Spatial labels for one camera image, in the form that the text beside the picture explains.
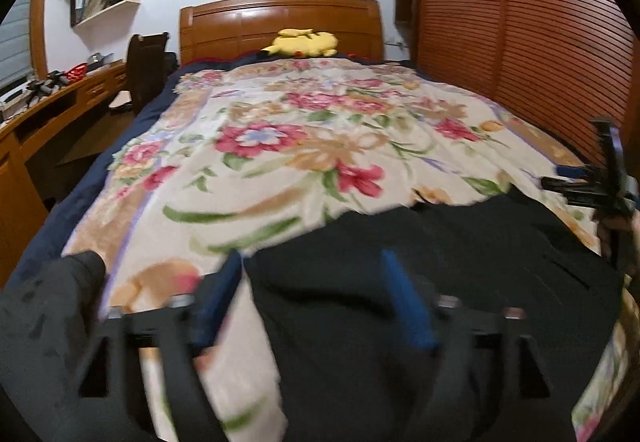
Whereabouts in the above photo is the dark jacket sleeve forearm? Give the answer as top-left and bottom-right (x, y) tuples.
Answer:
(1, 251), (105, 441)

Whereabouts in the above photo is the red basket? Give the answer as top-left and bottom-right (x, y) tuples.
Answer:
(65, 63), (88, 84)

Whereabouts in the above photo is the wooden louvered wardrobe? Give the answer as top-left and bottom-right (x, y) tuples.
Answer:
(408, 0), (639, 171)

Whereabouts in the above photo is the navy bed sheet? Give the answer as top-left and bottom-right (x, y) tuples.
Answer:
(4, 53), (417, 290)

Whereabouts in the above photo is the yellow plush toy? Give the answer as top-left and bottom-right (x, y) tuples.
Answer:
(259, 28), (338, 58)

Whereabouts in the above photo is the dark wooden chair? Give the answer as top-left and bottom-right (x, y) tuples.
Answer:
(108, 32), (178, 115)

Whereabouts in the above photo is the grey window blind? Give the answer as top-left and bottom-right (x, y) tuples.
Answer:
(0, 0), (32, 90)

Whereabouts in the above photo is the black double-breasted coat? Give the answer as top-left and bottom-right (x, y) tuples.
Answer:
(246, 189), (622, 441)

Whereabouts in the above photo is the floral bed blanket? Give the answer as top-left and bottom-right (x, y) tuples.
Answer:
(65, 58), (634, 441)

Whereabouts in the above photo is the wooden headboard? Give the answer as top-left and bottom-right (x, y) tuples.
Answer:
(179, 0), (385, 64)

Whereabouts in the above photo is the wooden desk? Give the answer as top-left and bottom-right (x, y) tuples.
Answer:
(1, 61), (126, 283)

